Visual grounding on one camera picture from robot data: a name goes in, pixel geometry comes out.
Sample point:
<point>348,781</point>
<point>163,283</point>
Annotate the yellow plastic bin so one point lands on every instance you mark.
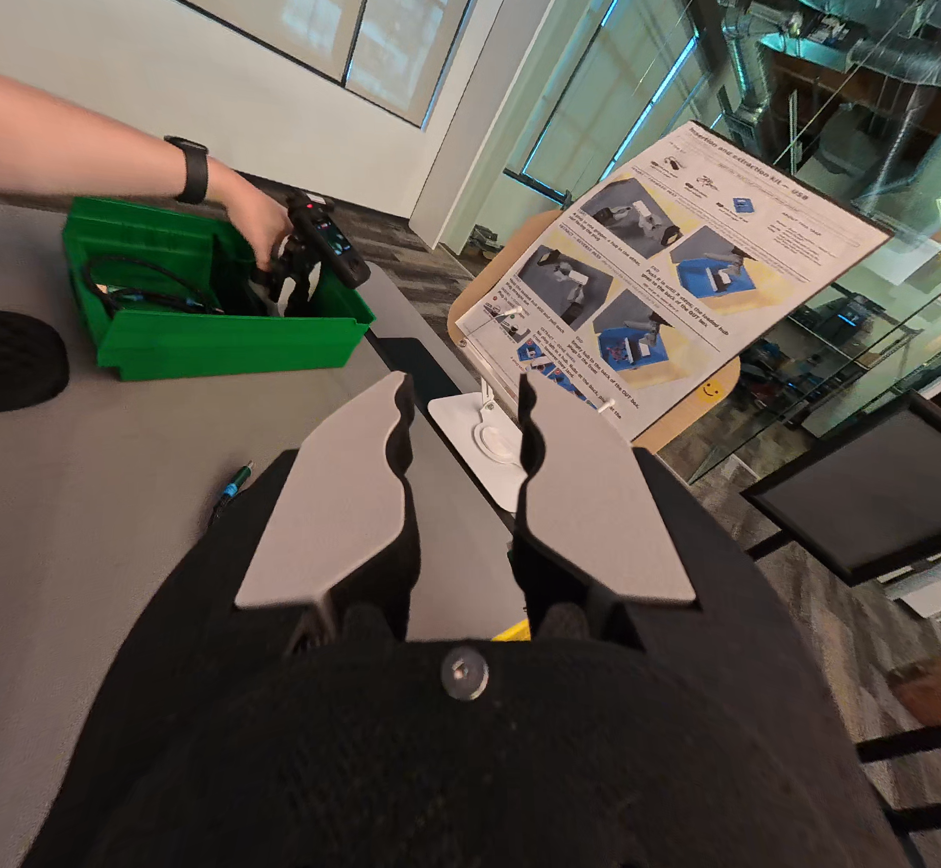
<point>512,632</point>

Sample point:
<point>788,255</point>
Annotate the yellow smiley sticker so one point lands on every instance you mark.
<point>712,388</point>

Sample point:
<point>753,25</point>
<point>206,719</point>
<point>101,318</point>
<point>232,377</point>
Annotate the green plastic bin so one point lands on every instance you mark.
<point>221,332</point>

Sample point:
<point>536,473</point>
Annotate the person's left hand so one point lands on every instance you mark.
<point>258,214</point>

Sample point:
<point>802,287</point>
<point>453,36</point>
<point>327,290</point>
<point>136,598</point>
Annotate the black monitor on stand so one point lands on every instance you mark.
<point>860,501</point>

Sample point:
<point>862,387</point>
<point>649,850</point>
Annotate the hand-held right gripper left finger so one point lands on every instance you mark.
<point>324,516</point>

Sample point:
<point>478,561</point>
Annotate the white stand base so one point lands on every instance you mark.
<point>478,442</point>

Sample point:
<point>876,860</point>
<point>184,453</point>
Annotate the person's left forearm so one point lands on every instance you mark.
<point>88,148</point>

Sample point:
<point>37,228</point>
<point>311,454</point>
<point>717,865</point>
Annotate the instruction sheet on stand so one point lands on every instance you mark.
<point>691,413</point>

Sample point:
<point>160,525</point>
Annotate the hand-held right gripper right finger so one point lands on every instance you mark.
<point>610,516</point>

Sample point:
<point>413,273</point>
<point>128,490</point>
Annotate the printed instruction sheet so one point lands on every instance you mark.
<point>662,251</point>

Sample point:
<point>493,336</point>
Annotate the black wrist watch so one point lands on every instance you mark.
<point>191,170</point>

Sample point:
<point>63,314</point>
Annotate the black mat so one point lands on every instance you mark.
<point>419,361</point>

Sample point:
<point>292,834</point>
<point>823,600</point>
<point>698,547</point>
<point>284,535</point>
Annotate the silver ventilation duct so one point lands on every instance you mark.
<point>750,60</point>

